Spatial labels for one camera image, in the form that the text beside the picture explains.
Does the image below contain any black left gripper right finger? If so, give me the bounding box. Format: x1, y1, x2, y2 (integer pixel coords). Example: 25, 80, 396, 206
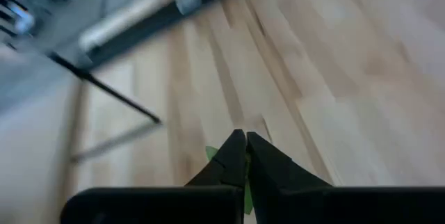
246, 131, 333, 224

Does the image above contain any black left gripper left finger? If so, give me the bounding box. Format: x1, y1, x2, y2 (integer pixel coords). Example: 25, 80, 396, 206
186, 129, 247, 224

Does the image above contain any red strawberry with leaves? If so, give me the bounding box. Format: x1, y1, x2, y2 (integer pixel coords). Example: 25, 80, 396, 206
204, 145, 254, 215

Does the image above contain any wooden shelf with black legs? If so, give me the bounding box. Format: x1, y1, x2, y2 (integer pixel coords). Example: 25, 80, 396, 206
47, 51, 163, 164

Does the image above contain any silver aluminium bar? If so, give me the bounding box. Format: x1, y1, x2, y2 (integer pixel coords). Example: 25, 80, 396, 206
78, 0, 177, 53

